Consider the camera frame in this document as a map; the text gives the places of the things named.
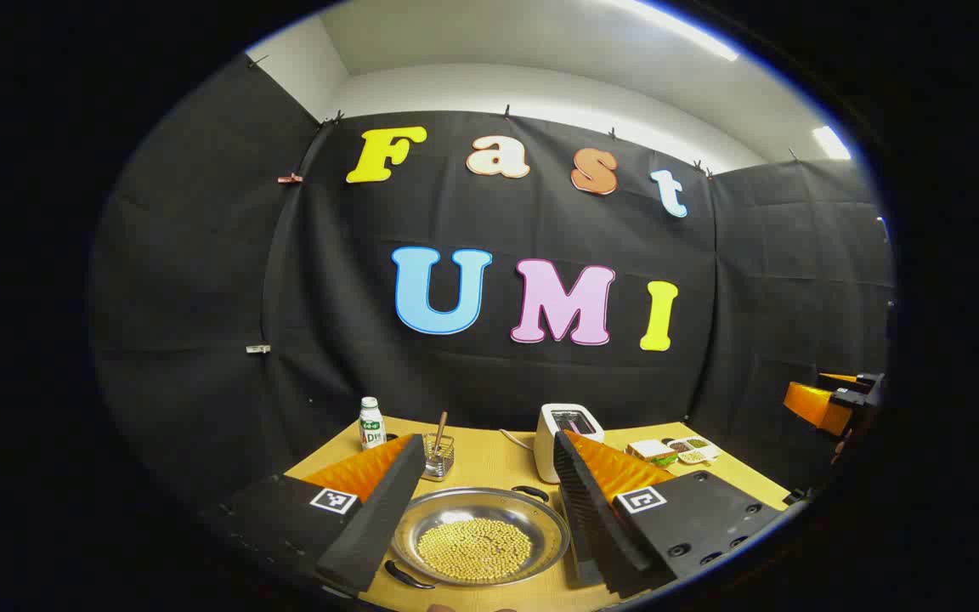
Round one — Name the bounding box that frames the white bottle with green label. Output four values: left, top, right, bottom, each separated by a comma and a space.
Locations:
359, 397, 387, 450

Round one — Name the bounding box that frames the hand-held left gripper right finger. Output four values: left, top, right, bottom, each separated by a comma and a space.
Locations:
552, 429, 784, 601

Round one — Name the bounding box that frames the white toaster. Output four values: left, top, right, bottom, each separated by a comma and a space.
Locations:
533, 403, 606, 484

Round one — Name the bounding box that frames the steel pot with black handles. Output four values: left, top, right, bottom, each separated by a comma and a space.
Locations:
383, 485, 573, 591

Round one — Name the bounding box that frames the wire utensil basket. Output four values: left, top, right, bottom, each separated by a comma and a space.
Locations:
422, 433, 456, 483

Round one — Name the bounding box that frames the white divided dish of beans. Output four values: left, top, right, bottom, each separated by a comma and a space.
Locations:
664, 436, 721, 466

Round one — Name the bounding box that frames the sandwich with lettuce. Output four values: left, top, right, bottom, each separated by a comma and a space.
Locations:
625, 439, 679, 468

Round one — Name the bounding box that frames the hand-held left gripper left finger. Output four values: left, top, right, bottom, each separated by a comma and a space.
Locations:
201, 433, 428, 596

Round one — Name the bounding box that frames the pile of soybeans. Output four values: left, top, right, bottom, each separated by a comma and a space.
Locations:
416, 518, 535, 583

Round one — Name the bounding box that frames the black backdrop cloth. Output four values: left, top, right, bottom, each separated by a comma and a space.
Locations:
90, 53, 897, 528

